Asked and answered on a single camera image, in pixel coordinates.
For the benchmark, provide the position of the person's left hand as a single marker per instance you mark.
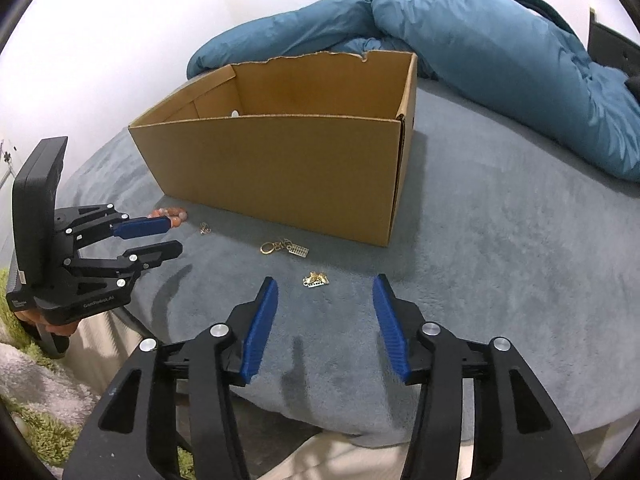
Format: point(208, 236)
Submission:
point(47, 324)

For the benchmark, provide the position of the person's left trouser leg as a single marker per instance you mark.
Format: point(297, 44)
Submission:
point(107, 337)

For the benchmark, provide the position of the person's trouser leg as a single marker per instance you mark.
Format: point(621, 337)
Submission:
point(107, 337)
point(350, 460)

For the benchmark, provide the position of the green shaggy rug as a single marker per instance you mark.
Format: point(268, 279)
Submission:
point(35, 410)

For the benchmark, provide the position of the person's right trouser leg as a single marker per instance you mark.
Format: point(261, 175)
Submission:
point(350, 460)

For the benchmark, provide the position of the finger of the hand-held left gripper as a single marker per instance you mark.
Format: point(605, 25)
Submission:
point(150, 255)
point(142, 227)

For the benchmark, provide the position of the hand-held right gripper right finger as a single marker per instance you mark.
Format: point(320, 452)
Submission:
point(395, 330)

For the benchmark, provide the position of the blue duvet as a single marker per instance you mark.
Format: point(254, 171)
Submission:
point(475, 60)

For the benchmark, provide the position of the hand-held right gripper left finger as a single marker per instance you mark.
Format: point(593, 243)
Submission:
point(257, 330)

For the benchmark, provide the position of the brown cardboard box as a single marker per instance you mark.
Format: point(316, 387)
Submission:
point(280, 170)

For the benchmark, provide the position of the small gold charm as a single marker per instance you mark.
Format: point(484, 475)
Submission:
point(204, 229)

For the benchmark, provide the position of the gold butterfly charm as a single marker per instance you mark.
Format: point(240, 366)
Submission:
point(315, 279)

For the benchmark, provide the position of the dark blue pillow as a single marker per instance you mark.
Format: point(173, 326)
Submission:
point(535, 7)

